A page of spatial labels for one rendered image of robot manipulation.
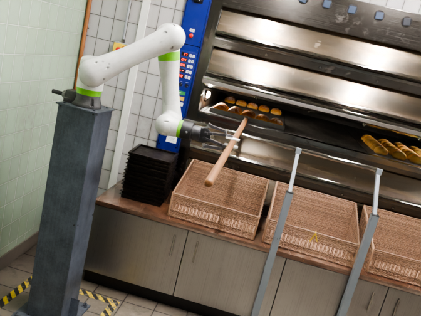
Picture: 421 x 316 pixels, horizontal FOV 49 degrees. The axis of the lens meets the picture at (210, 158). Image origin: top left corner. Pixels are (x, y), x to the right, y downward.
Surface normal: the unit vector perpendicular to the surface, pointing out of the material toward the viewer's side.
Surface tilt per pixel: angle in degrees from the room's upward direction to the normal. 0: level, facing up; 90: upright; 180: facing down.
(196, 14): 90
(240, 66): 70
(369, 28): 90
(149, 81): 90
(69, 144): 90
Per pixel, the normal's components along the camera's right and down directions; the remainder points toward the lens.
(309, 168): -0.07, -0.14
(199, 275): -0.15, 0.20
